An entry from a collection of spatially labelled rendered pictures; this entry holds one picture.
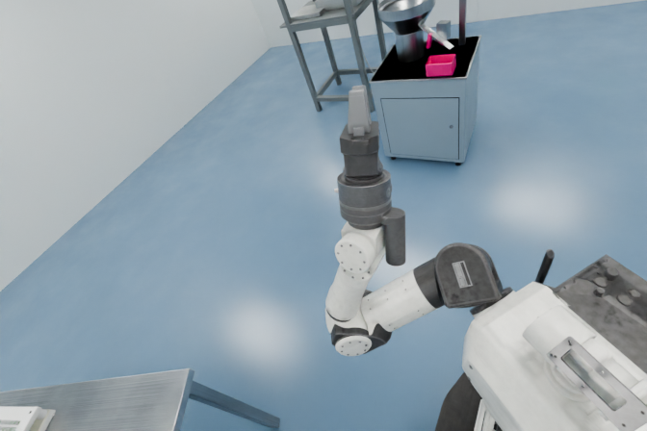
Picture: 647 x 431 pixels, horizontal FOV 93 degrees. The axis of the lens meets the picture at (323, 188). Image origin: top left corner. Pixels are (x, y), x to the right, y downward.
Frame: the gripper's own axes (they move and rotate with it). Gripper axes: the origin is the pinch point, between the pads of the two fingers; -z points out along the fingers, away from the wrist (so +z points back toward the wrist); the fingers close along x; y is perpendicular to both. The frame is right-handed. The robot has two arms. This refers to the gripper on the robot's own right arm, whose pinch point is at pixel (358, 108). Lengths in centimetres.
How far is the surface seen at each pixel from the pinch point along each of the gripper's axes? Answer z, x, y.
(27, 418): 88, 5, 112
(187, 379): 83, -10, 62
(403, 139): 57, -192, -19
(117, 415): 90, 0, 83
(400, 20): -23, -173, -16
